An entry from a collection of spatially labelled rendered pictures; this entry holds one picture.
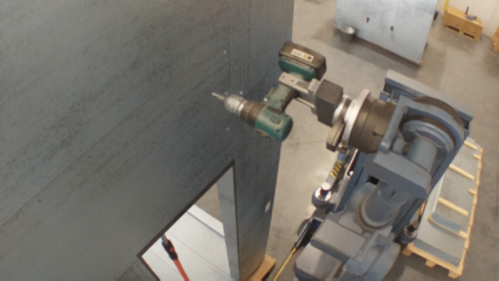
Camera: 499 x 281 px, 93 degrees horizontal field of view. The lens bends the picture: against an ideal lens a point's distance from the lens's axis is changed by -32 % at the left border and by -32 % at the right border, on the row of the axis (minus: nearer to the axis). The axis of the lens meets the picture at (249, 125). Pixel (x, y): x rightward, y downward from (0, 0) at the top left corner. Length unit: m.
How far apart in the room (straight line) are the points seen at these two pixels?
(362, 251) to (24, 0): 1.54
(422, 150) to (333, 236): 0.94
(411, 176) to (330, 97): 0.25
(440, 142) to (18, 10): 0.85
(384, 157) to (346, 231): 0.93
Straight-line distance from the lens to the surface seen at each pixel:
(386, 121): 0.67
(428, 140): 0.72
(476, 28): 9.81
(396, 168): 0.67
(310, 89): 0.71
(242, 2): 0.99
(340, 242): 1.55
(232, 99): 0.78
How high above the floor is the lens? 3.16
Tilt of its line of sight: 45 degrees down
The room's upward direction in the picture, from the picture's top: 1 degrees clockwise
